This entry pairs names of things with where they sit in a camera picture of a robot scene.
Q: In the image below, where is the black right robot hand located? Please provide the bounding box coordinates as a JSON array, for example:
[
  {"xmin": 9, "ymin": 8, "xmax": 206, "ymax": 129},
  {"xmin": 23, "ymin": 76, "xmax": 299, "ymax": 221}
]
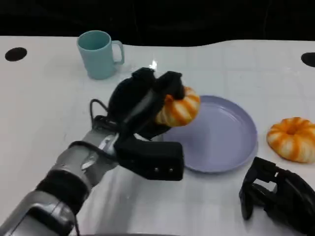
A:
[{"xmin": 238, "ymin": 156, "xmax": 315, "ymax": 234}]

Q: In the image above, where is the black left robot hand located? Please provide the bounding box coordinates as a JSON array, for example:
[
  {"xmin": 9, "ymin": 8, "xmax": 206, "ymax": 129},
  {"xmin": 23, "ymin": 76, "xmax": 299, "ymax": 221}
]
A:
[{"xmin": 107, "ymin": 67, "xmax": 186, "ymax": 141}]

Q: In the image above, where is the orange white toy bread roll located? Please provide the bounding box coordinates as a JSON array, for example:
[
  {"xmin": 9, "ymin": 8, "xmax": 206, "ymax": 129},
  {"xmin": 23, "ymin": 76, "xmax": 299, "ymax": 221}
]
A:
[
  {"xmin": 155, "ymin": 86, "xmax": 201, "ymax": 128},
  {"xmin": 267, "ymin": 117, "xmax": 315, "ymax": 164}
]

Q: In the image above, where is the pale green mug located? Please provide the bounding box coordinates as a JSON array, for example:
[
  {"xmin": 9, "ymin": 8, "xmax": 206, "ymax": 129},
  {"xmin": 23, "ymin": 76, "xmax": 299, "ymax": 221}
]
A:
[{"xmin": 76, "ymin": 30, "xmax": 125, "ymax": 80}]

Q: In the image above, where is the lilac plate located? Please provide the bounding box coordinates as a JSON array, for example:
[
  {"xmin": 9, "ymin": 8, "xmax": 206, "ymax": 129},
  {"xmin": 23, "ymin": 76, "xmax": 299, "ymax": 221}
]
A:
[{"xmin": 161, "ymin": 95, "xmax": 258, "ymax": 174}]

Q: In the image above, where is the black round table grommet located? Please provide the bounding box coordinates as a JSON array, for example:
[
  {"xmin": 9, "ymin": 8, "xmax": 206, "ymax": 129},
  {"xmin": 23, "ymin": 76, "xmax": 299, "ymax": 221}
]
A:
[
  {"xmin": 301, "ymin": 52, "xmax": 315, "ymax": 66},
  {"xmin": 4, "ymin": 47, "xmax": 28, "ymax": 62}
]

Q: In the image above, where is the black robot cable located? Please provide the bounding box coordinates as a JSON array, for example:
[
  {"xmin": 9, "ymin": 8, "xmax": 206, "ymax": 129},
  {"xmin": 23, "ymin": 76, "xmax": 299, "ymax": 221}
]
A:
[{"xmin": 68, "ymin": 98, "xmax": 121, "ymax": 158}]

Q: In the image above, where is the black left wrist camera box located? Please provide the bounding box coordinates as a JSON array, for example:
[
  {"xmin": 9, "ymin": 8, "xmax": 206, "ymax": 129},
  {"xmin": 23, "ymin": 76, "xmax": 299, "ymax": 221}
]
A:
[{"xmin": 113, "ymin": 134, "xmax": 185, "ymax": 181}]

